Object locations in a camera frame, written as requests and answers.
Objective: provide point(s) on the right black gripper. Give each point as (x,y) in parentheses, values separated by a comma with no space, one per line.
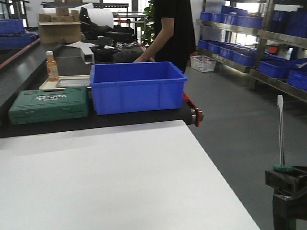
(291,204)

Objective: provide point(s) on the green-handled screwdriver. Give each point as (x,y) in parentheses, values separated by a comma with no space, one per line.
(282,166)

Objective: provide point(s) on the metal tray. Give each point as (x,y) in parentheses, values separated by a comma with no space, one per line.
(64,83)

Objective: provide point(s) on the beige plastic tray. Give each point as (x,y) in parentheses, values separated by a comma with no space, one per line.
(51,86)

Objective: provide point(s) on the metal storage shelf rack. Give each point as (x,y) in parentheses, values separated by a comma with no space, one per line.
(269,44)

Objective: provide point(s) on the white plastic basket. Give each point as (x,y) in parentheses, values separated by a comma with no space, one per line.
(202,63)

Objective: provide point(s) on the person in black shirt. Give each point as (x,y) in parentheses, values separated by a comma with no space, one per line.
(174,33)

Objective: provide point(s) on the large blue plastic bin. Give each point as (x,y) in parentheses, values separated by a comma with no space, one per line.
(134,87)

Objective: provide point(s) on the black folded cloth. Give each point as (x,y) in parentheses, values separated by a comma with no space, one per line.
(126,56)

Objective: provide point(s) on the green potted plant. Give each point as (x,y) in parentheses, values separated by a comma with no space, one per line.
(147,27)

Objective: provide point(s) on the black bag on conveyor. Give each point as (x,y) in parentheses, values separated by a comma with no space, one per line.
(102,54)

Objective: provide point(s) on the white square tube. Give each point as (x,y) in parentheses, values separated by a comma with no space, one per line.
(87,55)

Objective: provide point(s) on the orange juice bottle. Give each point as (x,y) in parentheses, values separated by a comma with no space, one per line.
(52,68)

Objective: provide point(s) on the green SATA tool case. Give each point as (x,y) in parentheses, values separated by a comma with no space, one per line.
(35,106)

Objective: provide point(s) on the large cardboard box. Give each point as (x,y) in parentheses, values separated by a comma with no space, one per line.
(68,32)

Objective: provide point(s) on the blue bin with parts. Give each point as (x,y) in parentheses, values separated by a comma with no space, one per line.
(13,41)

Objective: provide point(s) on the blue bin stacked upper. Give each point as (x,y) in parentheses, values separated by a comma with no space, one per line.
(11,26)

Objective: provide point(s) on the red conveyor end bracket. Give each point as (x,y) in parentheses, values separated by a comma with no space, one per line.
(196,113)

